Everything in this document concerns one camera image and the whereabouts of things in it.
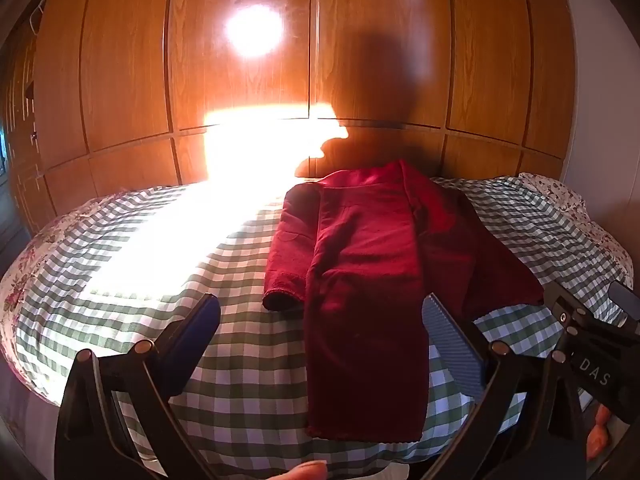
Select person's left hand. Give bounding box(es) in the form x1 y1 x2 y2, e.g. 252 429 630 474
284 460 329 480

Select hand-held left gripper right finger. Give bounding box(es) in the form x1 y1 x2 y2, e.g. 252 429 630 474
421 293 588 480

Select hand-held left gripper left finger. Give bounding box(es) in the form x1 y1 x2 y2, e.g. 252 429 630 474
54 292 222 480

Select person's right hand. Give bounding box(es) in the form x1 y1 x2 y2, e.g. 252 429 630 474
584 404 612 462

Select green checkered bed blanket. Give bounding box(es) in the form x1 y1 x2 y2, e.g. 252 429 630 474
12 172 633 466

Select wooden wardrobe doors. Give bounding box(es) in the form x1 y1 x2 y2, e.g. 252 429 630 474
32 0 576 193

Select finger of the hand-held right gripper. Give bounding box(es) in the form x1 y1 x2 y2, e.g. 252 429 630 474
542 280 591 345

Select dark red sweater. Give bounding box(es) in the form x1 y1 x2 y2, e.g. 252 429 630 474
262 159 545 442

